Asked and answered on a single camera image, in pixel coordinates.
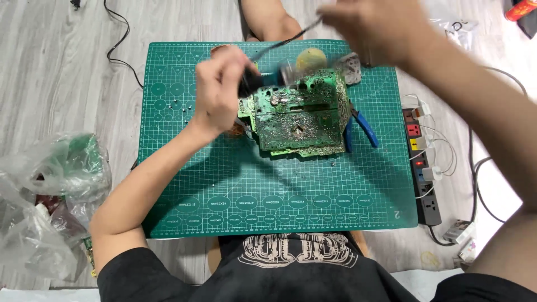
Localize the white charger cables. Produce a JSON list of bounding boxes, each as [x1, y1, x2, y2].
[[403, 93, 458, 199]]

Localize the round yellow sponge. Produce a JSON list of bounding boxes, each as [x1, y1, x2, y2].
[[296, 47, 328, 73]]

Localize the black and teal soldering iron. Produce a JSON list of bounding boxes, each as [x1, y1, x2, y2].
[[237, 62, 300, 98]]

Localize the red can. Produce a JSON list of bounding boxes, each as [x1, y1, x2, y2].
[[505, 0, 537, 22]]

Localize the blue-handled pliers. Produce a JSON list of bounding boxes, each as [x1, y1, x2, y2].
[[344, 107, 379, 154]]

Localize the black power cable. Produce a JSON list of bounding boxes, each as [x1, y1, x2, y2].
[[428, 126, 509, 247]]

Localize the green circuit board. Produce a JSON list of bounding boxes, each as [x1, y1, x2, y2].
[[237, 69, 353, 159]]

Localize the black floor cable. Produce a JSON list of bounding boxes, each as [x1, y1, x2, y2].
[[103, 0, 145, 89]]

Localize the white adapter box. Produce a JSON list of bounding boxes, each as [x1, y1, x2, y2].
[[443, 220, 477, 245]]

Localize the grey power strip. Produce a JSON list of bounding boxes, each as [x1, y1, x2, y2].
[[402, 108, 442, 226]]

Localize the small printed packet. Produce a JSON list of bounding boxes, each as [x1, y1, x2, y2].
[[457, 239, 479, 263]]

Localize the person's left hand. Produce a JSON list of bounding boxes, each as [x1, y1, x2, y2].
[[191, 45, 257, 136]]

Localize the person's right hand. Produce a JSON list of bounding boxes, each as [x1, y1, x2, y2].
[[317, 0, 435, 69]]

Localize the white charger block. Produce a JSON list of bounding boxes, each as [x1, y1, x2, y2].
[[421, 166, 444, 182]]

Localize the black soldering iron cable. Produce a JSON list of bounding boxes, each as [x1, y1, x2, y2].
[[249, 16, 326, 63]]

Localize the person's black printed shirt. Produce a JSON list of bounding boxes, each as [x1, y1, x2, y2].
[[97, 232, 537, 302]]

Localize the green cutting mat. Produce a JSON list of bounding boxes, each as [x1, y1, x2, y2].
[[138, 39, 419, 240]]

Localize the person's leg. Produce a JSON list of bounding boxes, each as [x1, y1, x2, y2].
[[240, 0, 303, 43]]

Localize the small clear plastic bag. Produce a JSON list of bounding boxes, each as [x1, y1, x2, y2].
[[428, 17, 479, 50]]

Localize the grey cable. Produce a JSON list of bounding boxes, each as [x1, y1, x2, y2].
[[482, 66, 528, 98]]

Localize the heap of clear plastic bags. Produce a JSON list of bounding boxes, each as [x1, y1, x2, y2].
[[0, 132, 113, 282]]

